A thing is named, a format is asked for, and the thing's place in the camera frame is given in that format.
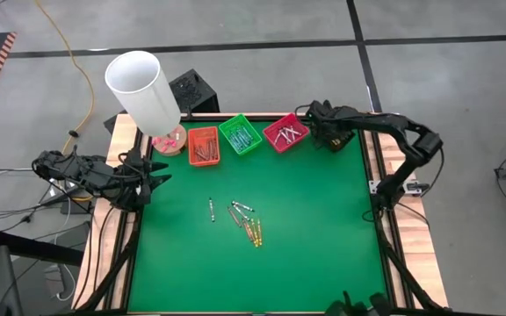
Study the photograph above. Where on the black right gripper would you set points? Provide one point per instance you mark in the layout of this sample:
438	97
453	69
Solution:
327	125

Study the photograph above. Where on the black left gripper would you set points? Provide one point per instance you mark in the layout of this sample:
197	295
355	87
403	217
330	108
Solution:
134	184

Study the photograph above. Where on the yellow crayon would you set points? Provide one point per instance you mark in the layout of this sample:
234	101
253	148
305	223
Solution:
259	231
335	142
255	234

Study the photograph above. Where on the blue crayon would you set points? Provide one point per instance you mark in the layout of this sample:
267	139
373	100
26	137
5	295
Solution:
245	131
240	136
249	137
236	141

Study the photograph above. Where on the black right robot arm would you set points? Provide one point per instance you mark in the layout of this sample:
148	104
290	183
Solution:
411	131

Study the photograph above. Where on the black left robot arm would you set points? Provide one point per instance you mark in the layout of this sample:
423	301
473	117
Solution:
81	175

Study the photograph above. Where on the pink eraser cap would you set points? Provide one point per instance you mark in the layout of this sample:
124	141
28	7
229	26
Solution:
156	140
165	148
172	142

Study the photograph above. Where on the red plastic basket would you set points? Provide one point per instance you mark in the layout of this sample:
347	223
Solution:
299	125

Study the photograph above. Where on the orange plastic basket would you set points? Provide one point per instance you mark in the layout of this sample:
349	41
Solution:
203	163

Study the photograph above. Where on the green plastic basket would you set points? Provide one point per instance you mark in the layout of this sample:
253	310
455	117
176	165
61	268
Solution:
255	135

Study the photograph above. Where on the white cylindrical lamp shade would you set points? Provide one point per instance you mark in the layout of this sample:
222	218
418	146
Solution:
147	94

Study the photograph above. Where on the black perforated box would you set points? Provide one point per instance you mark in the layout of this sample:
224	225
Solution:
191	90

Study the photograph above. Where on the grey power strip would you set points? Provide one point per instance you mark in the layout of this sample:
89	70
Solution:
62	193

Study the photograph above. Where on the green table mat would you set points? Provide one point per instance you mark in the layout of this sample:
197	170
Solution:
235	276

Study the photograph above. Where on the black floor beam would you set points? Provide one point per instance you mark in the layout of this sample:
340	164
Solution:
33	248

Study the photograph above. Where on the white power adapter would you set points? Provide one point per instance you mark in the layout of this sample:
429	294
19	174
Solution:
55	281

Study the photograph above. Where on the black corner bracket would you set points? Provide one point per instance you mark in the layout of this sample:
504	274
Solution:
111	125

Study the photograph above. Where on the black metal table frame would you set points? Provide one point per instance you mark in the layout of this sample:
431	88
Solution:
204	118

